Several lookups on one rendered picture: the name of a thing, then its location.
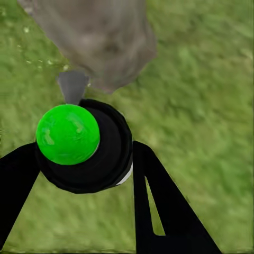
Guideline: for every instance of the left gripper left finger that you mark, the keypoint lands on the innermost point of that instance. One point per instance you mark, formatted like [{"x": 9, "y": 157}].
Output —
[{"x": 18, "y": 172}]

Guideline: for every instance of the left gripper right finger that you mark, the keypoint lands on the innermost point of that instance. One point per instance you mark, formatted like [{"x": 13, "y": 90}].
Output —
[{"x": 185, "y": 234}]

